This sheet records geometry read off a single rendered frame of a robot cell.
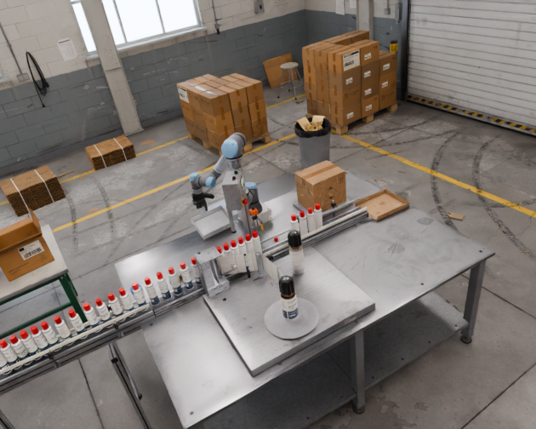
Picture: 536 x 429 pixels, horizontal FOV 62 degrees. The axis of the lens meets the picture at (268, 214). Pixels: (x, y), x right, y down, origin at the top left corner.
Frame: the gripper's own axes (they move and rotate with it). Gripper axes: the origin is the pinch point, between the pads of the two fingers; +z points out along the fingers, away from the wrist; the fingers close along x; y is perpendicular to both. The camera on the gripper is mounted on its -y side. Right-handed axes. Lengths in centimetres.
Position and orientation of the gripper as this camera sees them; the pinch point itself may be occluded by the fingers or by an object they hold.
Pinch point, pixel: (206, 213)
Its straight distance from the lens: 349.6
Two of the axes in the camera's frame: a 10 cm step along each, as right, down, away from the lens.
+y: -8.5, 3.8, -3.7
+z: 1.3, 8.3, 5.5
